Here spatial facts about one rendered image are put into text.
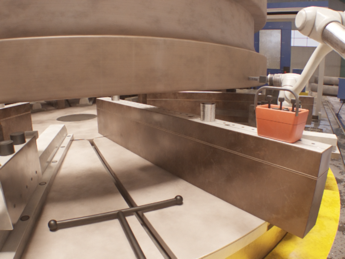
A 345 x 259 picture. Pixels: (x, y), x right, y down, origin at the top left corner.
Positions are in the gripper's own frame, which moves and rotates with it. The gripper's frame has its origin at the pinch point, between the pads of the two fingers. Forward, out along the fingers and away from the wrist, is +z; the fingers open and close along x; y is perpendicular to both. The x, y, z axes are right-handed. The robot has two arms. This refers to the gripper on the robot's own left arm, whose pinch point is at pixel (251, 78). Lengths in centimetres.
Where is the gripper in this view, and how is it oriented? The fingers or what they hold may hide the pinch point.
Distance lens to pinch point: 180.0
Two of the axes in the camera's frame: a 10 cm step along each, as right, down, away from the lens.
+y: 0.0, -9.7, -2.4
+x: -6.3, 1.8, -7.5
